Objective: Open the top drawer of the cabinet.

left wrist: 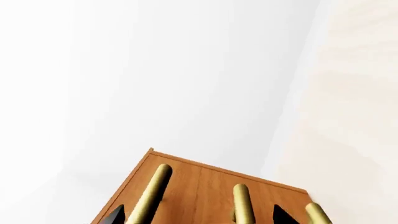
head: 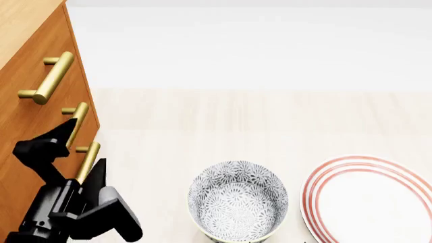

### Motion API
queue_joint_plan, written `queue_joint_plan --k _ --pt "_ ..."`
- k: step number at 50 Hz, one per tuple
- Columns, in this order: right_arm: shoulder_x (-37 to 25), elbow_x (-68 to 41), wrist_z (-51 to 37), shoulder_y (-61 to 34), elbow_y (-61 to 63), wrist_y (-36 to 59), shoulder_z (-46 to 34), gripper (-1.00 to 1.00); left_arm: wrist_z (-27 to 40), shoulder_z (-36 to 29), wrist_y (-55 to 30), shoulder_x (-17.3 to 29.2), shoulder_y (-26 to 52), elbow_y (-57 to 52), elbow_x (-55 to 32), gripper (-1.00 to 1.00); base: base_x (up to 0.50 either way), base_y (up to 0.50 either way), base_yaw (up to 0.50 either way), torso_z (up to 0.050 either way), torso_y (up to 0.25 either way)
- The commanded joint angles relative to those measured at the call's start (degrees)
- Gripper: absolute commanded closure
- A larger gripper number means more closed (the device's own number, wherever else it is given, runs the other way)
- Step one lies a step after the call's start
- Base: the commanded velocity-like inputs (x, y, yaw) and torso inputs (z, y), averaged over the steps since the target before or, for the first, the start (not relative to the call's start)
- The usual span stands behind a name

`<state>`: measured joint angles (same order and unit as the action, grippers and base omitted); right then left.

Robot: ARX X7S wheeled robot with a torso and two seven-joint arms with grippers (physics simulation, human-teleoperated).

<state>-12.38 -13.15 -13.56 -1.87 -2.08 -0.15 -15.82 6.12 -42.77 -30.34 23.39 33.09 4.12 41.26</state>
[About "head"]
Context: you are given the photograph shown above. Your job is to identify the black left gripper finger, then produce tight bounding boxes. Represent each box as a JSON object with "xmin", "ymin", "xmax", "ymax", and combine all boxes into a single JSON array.
[
  {"xmin": 49, "ymin": 158, "xmax": 144, "ymax": 243},
  {"xmin": 12, "ymin": 117, "xmax": 78, "ymax": 184}
]

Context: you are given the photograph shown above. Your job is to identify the large brass bar drawer handle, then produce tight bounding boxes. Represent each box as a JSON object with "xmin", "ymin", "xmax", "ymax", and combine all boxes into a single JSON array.
[{"xmin": 17, "ymin": 51, "xmax": 75, "ymax": 105}]

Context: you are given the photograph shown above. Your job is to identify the grey floral patterned bowl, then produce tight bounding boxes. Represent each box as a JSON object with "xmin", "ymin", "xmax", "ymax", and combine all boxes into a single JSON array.
[{"xmin": 187, "ymin": 160, "xmax": 290, "ymax": 243}]

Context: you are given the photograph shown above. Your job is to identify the orange wooden drawer cabinet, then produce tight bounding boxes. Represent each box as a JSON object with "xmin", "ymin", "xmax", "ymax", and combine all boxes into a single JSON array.
[{"xmin": 0, "ymin": 0, "xmax": 101, "ymax": 240}]

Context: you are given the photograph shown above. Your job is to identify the white plate with red rings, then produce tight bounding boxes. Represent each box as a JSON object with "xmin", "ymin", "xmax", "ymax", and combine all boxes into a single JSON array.
[{"xmin": 299, "ymin": 154, "xmax": 432, "ymax": 243}]

